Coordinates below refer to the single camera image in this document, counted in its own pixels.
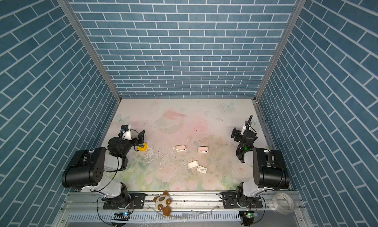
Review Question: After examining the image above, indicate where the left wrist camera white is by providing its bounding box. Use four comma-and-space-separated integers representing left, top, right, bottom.
119, 125, 132, 140

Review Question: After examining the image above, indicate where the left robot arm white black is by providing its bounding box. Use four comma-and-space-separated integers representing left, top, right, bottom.
62, 125, 145, 209

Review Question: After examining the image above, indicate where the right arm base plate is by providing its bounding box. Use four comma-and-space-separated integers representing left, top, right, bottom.
218, 191, 263, 209

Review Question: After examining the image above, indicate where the white staple box sleeve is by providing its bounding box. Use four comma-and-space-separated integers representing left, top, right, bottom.
196, 166, 207, 174

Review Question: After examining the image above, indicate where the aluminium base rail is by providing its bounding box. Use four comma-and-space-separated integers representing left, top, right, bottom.
53, 191, 312, 227

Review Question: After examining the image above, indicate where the yellow tape measure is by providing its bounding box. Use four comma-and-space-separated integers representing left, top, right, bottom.
136, 143, 147, 152

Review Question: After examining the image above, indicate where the brown white plush toy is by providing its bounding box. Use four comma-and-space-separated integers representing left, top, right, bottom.
153, 191, 172, 217

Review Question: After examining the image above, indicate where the clear tape roll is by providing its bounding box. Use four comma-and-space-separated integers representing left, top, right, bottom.
272, 192, 296, 215

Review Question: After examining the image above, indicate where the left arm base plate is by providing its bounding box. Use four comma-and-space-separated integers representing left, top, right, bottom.
102, 193, 146, 210

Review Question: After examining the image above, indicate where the cardboard staple tray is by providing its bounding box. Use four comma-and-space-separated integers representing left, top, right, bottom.
188, 160, 199, 169

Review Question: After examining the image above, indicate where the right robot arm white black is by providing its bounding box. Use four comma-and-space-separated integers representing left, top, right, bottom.
231, 126, 290, 200

